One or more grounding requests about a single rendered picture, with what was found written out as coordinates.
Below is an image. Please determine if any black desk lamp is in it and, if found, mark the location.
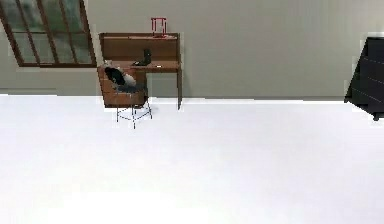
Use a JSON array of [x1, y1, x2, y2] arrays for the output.
[[131, 48, 153, 67]]

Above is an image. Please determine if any brown wooden desk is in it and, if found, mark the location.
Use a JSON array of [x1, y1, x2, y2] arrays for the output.
[[97, 31, 184, 111]]

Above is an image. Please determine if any brown framed window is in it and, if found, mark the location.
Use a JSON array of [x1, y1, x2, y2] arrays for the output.
[[0, 0, 98, 69]]

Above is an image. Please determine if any black chest of drawers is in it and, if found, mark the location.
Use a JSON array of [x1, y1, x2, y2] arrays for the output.
[[343, 35, 384, 122]]

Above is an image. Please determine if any black wire leg chair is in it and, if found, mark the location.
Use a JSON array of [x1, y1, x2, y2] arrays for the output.
[[104, 66, 154, 130]]

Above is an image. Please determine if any red frame object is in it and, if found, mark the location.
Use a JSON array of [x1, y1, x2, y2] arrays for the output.
[[150, 17, 168, 39]]

